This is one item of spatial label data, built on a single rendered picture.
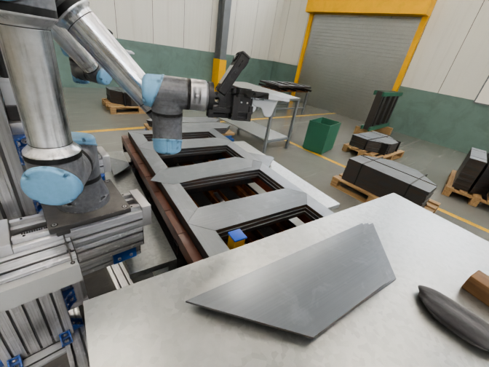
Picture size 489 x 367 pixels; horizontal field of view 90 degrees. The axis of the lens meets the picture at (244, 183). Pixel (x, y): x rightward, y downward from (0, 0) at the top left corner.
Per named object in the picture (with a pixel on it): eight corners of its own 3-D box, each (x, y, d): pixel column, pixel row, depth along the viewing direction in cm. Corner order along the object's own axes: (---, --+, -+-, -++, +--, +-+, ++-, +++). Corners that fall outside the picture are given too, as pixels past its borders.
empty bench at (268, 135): (215, 127, 527) (219, 80, 481) (239, 125, 571) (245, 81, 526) (263, 153, 435) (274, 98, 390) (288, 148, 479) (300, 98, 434)
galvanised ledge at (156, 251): (122, 154, 203) (121, 150, 202) (177, 263, 113) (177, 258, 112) (94, 156, 193) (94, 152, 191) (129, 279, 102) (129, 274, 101)
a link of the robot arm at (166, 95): (144, 105, 64) (142, 69, 60) (188, 108, 67) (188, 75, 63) (142, 113, 57) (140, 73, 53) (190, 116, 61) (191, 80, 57)
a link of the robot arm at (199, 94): (188, 78, 64) (192, 78, 56) (207, 80, 65) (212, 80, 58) (188, 108, 66) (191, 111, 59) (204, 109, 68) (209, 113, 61)
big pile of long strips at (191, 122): (216, 121, 280) (217, 116, 277) (234, 133, 252) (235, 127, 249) (143, 123, 237) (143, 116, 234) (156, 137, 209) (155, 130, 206)
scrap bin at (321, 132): (312, 142, 540) (319, 116, 513) (332, 149, 517) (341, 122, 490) (299, 147, 495) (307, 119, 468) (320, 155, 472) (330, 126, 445)
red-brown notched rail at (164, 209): (127, 142, 197) (126, 135, 194) (225, 309, 85) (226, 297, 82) (121, 142, 195) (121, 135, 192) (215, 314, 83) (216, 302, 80)
